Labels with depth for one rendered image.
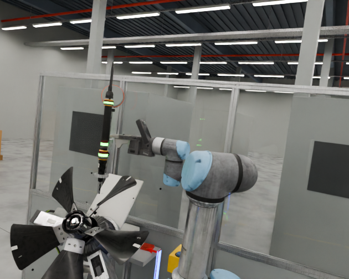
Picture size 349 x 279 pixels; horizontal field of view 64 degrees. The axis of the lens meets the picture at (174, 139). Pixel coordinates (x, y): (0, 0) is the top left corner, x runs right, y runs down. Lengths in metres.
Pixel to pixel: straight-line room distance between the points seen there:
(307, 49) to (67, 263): 4.77
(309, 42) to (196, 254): 4.78
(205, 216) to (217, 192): 0.08
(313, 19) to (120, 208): 4.58
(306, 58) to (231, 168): 4.59
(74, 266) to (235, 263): 1.01
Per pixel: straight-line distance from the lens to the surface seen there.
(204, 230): 0.85
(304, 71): 5.25
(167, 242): 2.11
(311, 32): 5.42
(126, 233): 1.43
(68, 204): 1.63
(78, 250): 1.50
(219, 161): 0.79
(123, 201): 1.75
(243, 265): 1.99
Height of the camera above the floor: 1.76
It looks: 4 degrees down
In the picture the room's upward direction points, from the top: 7 degrees clockwise
